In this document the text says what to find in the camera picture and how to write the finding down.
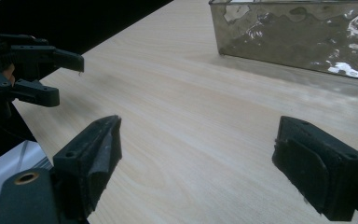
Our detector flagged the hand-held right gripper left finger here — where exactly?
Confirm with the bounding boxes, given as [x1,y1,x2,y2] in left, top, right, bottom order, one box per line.
[51,114,123,222]

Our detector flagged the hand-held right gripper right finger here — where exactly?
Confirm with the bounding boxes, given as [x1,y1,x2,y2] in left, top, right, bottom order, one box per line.
[271,115,358,222]

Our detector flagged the clear brown plastic box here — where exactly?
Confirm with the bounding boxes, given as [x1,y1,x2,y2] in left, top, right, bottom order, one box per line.
[208,0,358,83]

